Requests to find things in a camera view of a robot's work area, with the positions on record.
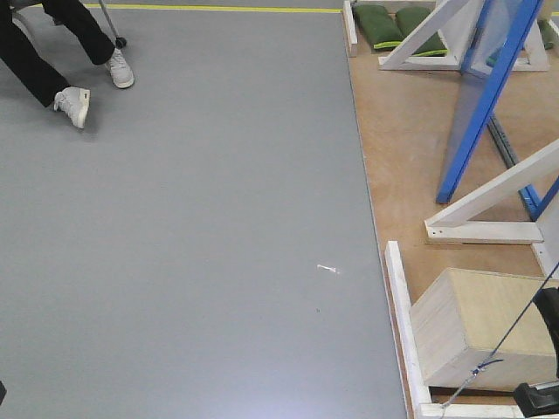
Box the blue door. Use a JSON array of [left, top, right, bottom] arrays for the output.
[[435, 1, 542, 204]]

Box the white debris on floor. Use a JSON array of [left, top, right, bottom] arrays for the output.
[[316, 264, 341, 275]]

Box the plywood base platform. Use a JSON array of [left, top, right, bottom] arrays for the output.
[[342, 0, 559, 419]]

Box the white sneaker near chair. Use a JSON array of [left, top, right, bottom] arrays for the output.
[[105, 48, 135, 89]]

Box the left green sandbag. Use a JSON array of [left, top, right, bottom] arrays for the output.
[[353, 3, 404, 52]]

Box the green sandbag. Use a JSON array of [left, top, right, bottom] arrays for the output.
[[395, 5, 449, 58], [353, 3, 404, 52]]

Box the right green sandbag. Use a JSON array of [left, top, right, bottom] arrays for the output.
[[395, 5, 449, 58]]

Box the light wooden box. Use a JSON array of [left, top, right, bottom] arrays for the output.
[[411, 268, 544, 391]]

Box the white sneaker front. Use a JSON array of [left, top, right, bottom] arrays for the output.
[[53, 86, 91, 129]]

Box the person in black trousers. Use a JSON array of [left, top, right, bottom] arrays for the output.
[[0, 0, 116, 109]]

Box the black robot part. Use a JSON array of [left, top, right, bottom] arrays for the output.
[[512, 285, 559, 419]]

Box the white wooden front rail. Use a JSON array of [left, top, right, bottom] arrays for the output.
[[384, 241, 521, 418]]

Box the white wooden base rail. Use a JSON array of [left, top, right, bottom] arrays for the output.
[[342, 1, 358, 58]]

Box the white wooden door frame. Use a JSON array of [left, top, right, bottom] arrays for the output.
[[377, 0, 559, 280]]

